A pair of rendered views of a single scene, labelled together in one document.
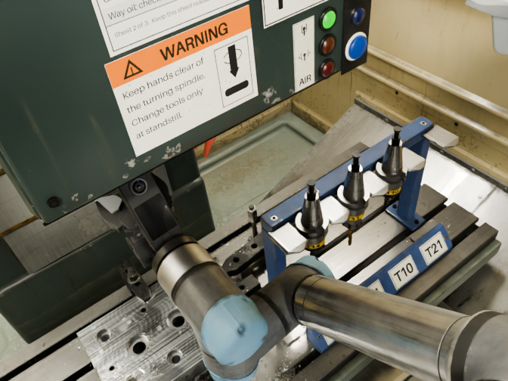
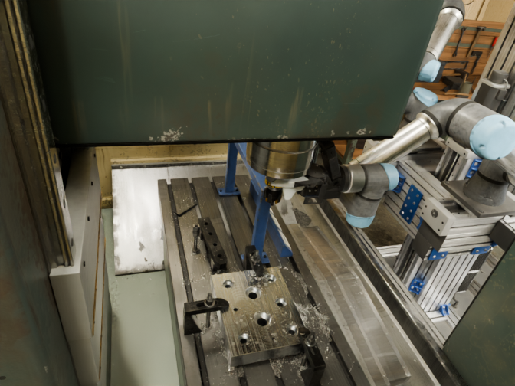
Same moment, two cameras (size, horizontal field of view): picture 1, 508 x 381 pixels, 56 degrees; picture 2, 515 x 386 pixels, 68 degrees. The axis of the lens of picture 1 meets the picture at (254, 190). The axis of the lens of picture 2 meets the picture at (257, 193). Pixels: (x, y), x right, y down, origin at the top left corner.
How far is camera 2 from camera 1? 1.10 m
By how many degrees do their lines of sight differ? 60
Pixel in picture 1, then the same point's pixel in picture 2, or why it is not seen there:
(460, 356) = (435, 119)
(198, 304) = (379, 171)
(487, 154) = (217, 150)
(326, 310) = (378, 158)
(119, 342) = (254, 329)
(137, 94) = not seen: hidden behind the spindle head
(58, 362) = not seen: outside the picture
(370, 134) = (142, 180)
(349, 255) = (238, 220)
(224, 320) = (390, 168)
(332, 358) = (296, 253)
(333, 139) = (122, 196)
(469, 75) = not seen: hidden behind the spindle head
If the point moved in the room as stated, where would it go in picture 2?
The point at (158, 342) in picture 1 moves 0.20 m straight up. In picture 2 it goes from (266, 307) to (276, 259)
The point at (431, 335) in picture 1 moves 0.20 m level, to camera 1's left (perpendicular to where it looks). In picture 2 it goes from (419, 126) to (426, 156)
